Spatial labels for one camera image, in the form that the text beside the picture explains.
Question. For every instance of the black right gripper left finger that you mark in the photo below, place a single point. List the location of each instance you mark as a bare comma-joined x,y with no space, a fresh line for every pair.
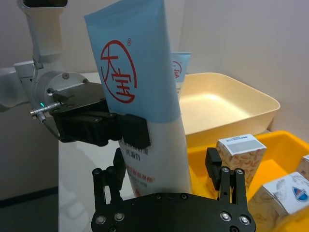
119,169

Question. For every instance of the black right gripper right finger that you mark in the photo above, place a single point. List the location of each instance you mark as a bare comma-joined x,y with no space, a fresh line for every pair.
227,183

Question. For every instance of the shallow yellow plastic tray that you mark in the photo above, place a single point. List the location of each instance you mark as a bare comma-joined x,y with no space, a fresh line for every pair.
277,148

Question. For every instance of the blue and white tube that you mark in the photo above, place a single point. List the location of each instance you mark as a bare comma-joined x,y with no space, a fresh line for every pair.
179,70
135,60

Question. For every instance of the white box with blue emblem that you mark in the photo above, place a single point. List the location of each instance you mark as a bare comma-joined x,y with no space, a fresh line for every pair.
285,193

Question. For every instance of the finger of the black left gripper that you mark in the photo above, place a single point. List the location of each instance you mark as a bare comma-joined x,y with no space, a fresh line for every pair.
132,130

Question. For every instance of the cream plastic bin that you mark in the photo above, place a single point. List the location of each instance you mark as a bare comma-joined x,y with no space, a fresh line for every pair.
229,108

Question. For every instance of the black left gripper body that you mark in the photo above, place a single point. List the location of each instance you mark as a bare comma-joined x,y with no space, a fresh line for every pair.
77,101

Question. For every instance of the tan patterned carton box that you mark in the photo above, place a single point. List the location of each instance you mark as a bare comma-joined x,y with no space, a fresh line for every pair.
306,166
243,159

